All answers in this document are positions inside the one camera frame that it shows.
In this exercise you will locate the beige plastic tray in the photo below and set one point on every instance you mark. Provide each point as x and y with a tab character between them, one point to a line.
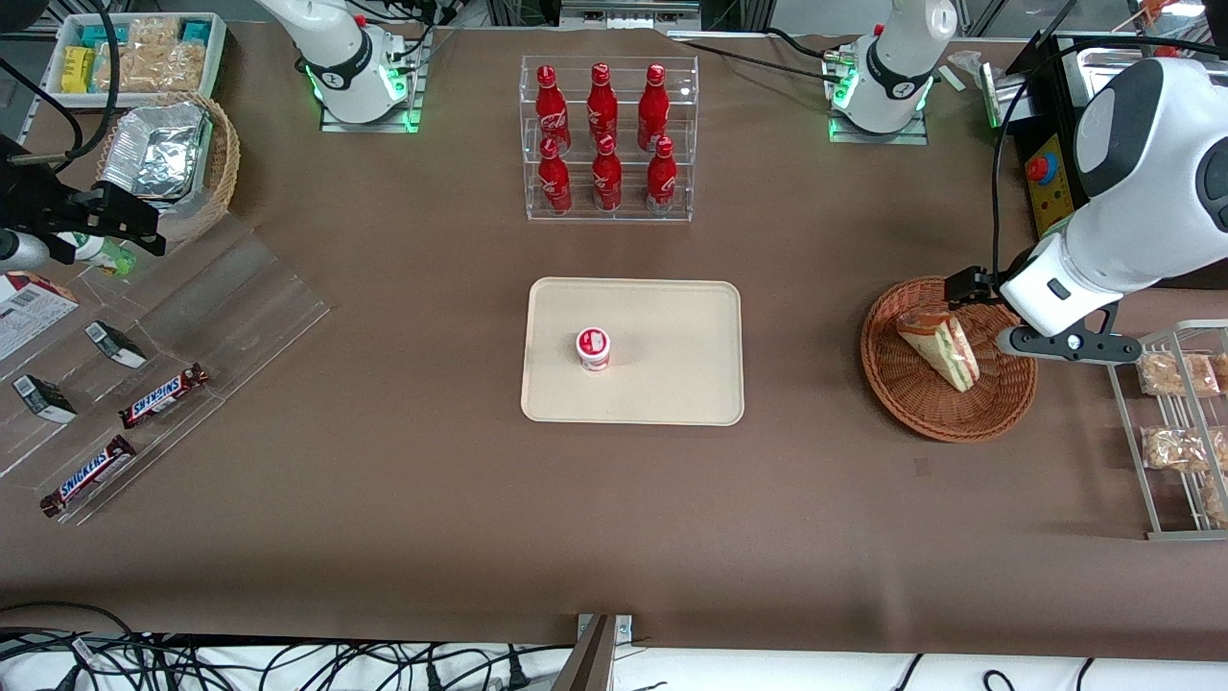
672	374

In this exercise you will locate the small silver metal device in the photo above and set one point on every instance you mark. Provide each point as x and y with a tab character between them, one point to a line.
1003	96

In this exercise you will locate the metal bracket profile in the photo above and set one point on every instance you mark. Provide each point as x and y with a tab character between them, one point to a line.
595	657

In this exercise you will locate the teal snack box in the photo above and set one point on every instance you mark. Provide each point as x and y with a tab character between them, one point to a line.
196	32
98	36

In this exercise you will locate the brown Snickers bar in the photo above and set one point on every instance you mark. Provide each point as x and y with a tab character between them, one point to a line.
88	476
163	395

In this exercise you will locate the triangle sandwich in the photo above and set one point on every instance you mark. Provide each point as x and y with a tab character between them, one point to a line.
945	350

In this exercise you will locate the light wicker basket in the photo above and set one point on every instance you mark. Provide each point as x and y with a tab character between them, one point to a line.
225	163

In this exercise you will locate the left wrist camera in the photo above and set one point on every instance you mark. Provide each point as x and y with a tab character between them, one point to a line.
971	288

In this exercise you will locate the clear acrylic display stand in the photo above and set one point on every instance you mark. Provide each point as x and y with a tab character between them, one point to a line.
240	307

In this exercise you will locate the red sausage on skewer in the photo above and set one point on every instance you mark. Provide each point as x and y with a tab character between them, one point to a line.
1168	50

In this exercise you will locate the small red white cup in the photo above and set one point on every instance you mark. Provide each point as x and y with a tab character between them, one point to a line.
594	349

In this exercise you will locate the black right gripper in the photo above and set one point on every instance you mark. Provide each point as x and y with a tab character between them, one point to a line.
50	209

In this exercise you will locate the clear acrylic bottle rack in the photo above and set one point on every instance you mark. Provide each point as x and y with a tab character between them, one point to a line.
624	216

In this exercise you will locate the red cola bottle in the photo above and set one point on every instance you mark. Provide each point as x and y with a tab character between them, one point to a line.
550	110
606	180
602	106
653	107
554	182
661	182

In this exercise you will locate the silver foil container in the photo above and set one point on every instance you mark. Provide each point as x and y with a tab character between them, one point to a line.
158	154

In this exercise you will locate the white red printed carton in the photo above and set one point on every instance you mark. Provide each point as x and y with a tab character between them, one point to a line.
29	312

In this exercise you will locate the crumpled clear plastic bag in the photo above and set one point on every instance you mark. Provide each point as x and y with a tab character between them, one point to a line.
964	69

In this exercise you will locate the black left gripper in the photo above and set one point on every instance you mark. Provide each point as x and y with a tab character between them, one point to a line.
971	286

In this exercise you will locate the clear bag brown snack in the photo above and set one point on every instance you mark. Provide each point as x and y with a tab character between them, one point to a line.
1222	370
1178	449
1216	504
1178	374

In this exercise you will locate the white plastic bin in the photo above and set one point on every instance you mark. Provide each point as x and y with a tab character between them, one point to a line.
219	58

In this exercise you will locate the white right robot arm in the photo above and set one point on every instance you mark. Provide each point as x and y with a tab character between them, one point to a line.
336	53

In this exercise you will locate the steel tray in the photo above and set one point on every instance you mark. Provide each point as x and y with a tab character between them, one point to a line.
1103	62

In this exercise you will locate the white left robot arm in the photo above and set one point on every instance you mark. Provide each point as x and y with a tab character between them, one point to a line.
1151	192

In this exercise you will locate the round brown wicker basket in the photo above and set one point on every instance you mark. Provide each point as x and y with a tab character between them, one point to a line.
911	403

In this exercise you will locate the white bottle green label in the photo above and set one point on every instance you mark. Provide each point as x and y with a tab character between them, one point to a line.
106	255

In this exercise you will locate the small black white box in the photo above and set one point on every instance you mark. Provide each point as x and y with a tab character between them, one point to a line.
115	345
44	399

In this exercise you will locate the clear cracker bag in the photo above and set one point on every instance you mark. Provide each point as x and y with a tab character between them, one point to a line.
136	67
182	67
153	32

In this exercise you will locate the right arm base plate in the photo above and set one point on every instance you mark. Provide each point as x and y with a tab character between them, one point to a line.
408	106

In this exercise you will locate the yellow snack packet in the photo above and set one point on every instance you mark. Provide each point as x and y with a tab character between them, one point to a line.
78	69

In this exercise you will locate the table cover sheet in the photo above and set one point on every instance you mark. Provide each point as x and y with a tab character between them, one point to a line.
432	499

